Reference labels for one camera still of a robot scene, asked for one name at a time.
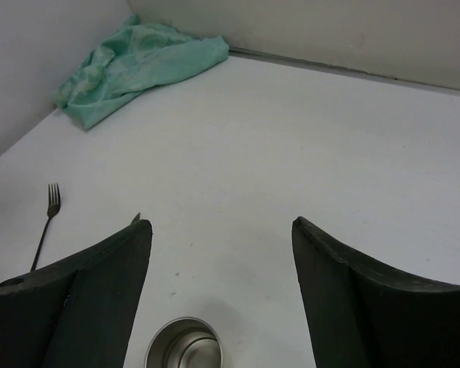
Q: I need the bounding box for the black metal fork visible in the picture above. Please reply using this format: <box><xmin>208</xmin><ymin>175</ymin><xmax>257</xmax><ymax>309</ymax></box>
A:
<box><xmin>30</xmin><ymin>182</ymin><xmax>61</xmax><ymax>271</ymax></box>

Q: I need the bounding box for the steel cup with cork base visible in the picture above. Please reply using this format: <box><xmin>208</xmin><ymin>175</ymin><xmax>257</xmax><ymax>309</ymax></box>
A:
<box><xmin>144</xmin><ymin>317</ymin><xmax>224</xmax><ymax>368</ymax></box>

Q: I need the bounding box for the green patterned cloth placemat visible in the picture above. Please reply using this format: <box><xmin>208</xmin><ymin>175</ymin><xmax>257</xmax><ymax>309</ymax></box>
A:
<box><xmin>52</xmin><ymin>15</ymin><xmax>229</xmax><ymax>130</ymax></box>

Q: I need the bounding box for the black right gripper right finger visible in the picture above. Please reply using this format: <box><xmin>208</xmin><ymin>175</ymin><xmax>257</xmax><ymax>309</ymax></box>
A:
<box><xmin>291</xmin><ymin>217</ymin><xmax>460</xmax><ymax>367</ymax></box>

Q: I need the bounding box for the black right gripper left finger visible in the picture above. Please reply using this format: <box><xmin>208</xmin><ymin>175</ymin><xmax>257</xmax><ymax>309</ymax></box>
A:
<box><xmin>0</xmin><ymin>219</ymin><xmax>152</xmax><ymax>367</ymax></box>

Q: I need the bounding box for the black table knife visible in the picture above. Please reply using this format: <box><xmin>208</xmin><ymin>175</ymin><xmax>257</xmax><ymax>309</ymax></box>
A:
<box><xmin>131</xmin><ymin>212</ymin><xmax>140</xmax><ymax>224</ymax></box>

